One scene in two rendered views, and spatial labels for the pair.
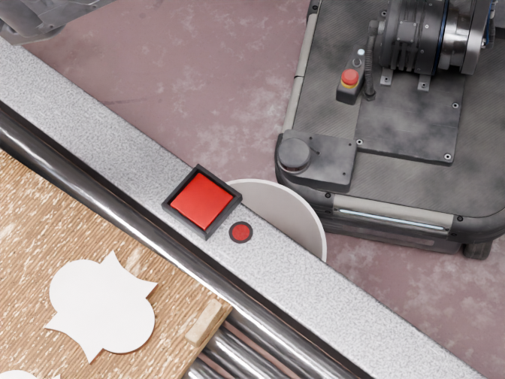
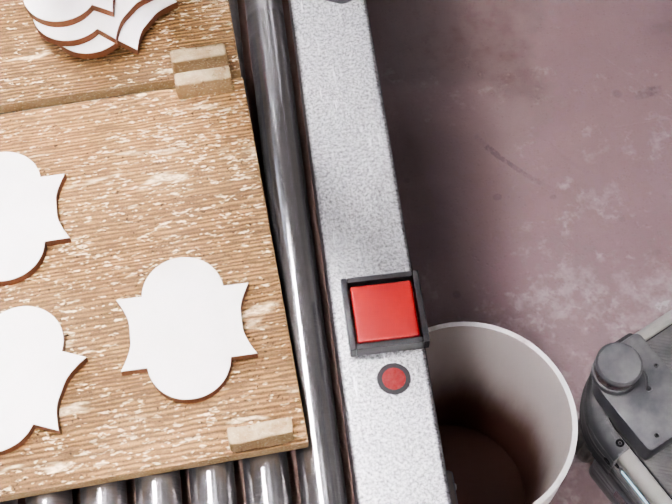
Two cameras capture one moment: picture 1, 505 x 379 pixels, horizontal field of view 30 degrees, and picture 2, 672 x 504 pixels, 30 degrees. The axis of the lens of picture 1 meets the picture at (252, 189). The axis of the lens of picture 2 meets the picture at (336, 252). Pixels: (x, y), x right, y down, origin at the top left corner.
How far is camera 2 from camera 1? 0.25 m
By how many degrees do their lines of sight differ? 18
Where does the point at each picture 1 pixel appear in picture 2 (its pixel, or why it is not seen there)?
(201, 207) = (377, 317)
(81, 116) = (355, 126)
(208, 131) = (574, 270)
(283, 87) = not seen: outside the picture
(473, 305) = not seen: outside the picture
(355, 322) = not seen: outside the picture
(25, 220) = (201, 183)
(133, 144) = (377, 196)
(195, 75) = (615, 201)
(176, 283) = (276, 370)
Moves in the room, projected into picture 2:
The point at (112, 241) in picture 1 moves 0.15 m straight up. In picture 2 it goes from (258, 274) to (247, 196)
